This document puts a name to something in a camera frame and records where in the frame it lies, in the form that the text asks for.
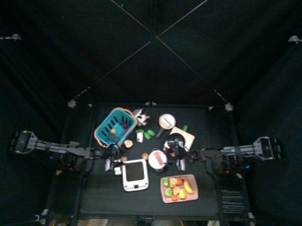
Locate white text label sticker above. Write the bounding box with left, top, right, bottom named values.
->
left=219, top=189, right=246, bottom=215

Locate white toy frying pan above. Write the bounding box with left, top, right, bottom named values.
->
left=155, top=113, right=177, bottom=139

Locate yellow toy banana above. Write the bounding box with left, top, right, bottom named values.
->
left=183, top=179, right=197, bottom=195

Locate black toy bowl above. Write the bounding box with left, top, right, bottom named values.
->
left=166, top=132, right=186, bottom=145

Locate blue basket with orange rim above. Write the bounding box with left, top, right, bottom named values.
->
left=94, top=107, right=138, bottom=148

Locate dark grey toy block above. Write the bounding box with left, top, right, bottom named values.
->
left=107, top=133, right=122, bottom=143

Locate black and white cow toy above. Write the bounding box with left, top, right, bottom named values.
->
left=133, top=108, right=153, bottom=127

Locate white and green toy leek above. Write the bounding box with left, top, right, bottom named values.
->
left=137, top=129, right=146, bottom=144

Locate green toy leaf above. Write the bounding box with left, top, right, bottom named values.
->
left=143, top=129, right=157, bottom=140

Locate white toy kitchen scale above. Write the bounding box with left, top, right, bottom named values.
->
left=121, top=158, right=151, bottom=192

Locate pink plastic tray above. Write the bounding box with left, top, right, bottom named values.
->
left=159, top=173, right=201, bottom=204

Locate wooden cutting board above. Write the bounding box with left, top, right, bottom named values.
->
left=167, top=126, right=197, bottom=151

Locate white pot with red content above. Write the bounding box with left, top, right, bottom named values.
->
left=147, top=148, right=169, bottom=173

